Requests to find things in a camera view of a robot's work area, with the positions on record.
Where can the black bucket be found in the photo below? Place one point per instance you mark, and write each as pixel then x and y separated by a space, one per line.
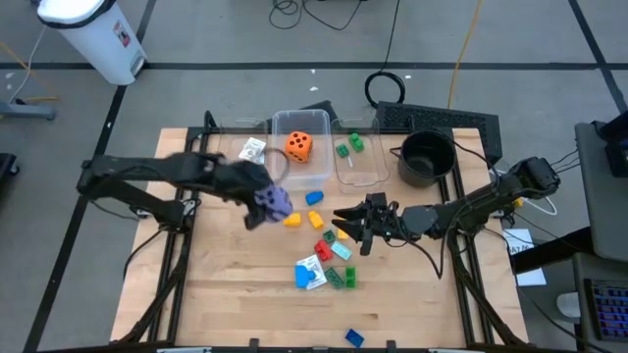
pixel 427 162

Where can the yellow connector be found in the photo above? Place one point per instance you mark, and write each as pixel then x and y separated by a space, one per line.
pixel 517 202

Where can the bright green toy block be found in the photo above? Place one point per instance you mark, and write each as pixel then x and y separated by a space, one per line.
pixel 356 142

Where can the purple foam die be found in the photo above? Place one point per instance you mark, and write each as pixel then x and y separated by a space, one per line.
pixel 277 203

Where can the orange foam die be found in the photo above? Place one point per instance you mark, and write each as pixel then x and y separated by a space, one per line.
pixel 299 147

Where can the blue rounded toy block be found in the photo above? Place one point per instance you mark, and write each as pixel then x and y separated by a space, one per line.
pixel 314 197

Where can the grey side desk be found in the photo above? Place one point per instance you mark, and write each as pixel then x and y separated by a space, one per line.
pixel 596 220

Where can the white round object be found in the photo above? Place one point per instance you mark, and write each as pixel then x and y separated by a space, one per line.
pixel 569 305

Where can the dark blue toy brick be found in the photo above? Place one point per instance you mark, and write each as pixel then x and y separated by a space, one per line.
pixel 354 337

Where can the small green toy brick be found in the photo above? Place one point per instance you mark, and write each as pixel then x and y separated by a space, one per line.
pixel 342 150

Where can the yellow stud brick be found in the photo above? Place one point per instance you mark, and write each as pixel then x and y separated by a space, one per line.
pixel 342 235

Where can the white playing card box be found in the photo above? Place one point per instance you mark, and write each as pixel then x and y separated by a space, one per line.
pixel 319 274

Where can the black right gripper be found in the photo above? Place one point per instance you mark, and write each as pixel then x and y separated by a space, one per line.
pixel 382 220

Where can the black beam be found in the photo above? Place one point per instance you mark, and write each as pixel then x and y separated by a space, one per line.
pixel 549 252

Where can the yellow toy block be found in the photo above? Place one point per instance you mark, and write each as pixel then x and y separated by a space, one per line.
pixel 316 219

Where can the backlit keyboard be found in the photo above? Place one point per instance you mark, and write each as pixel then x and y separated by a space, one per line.
pixel 608 309

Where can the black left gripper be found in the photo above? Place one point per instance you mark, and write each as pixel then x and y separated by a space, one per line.
pixel 240 179

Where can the white trash bin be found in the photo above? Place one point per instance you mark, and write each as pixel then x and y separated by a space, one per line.
pixel 103 44

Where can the printed white paper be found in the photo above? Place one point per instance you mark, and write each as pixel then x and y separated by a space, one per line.
pixel 520 240

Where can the red toy brick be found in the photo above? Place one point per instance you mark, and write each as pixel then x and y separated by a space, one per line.
pixel 323 250

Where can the orange-yellow toy block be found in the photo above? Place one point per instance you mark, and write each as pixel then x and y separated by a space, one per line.
pixel 293 220

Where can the black perforated panel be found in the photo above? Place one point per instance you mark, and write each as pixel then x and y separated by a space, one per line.
pixel 441 117

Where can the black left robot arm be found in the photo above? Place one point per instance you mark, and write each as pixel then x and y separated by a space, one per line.
pixel 137 166

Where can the light cyan toy brick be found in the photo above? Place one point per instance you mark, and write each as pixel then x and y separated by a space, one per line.
pixel 341 250

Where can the low clear plastic tray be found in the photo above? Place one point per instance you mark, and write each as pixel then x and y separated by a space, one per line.
pixel 230 142
pixel 368 166

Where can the dark green long brick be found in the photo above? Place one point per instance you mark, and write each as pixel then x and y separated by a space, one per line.
pixel 333 277

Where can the bright green long brick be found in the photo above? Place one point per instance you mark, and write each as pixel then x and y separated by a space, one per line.
pixel 350 277

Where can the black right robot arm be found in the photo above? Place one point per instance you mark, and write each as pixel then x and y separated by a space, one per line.
pixel 471 206

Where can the black aluminium table frame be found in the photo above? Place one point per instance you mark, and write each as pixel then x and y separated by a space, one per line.
pixel 179 294

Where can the grey stand foot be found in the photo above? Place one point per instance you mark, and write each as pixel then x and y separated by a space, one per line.
pixel 29 112

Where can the blank white paper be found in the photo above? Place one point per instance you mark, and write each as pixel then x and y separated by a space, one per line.
pixel 532 278

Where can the tall clear plastic bin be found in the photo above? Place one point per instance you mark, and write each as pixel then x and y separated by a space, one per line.
pixel 324 147

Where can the grey console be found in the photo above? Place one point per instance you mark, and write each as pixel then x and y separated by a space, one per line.
pixel 603 267

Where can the small dark green brick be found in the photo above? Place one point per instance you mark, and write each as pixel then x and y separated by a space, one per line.
pixel 329 236

